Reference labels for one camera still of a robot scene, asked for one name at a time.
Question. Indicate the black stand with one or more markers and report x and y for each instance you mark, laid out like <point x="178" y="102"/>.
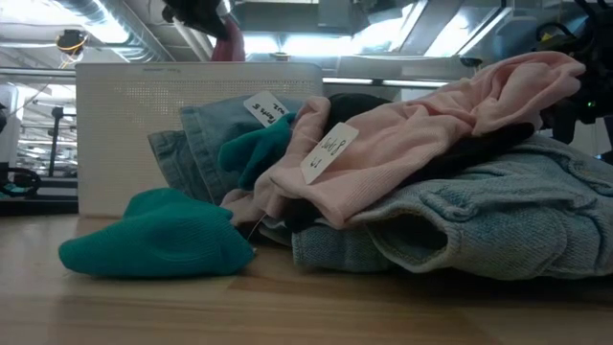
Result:
<point x="56" y="139"/>

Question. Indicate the black garment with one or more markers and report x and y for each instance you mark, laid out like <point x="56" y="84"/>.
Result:
<point x="354" y="105"/>

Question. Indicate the coral pink garment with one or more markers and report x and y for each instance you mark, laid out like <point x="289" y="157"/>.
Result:
<point x="230" y="45"/>

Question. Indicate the light blue denim jeans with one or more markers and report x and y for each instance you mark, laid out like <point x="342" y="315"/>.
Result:
<point x="503" y="225"/>

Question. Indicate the white plastic bin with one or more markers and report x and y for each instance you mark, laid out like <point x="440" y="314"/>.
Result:
<point x="124" y="144"/>

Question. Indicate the black metal table frame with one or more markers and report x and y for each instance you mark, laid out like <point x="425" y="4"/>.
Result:
<point x="38" y="207"/>

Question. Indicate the light pink ribbed garment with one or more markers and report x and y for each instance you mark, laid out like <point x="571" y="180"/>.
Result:
<point x="407" y="139"/>

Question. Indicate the black yellow ceiling device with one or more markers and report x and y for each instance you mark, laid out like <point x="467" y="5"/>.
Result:
<point x="72" y="40"/>

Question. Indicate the teal knit sock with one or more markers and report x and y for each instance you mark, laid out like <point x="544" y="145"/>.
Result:
<point x="158" y="235"/>
<point x="254" y="148"/>

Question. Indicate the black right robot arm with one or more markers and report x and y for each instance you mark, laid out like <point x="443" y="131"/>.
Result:
<point x="598" y="72"/>

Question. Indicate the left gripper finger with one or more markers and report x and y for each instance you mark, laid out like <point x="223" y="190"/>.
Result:
<point x="218" y="28"/>

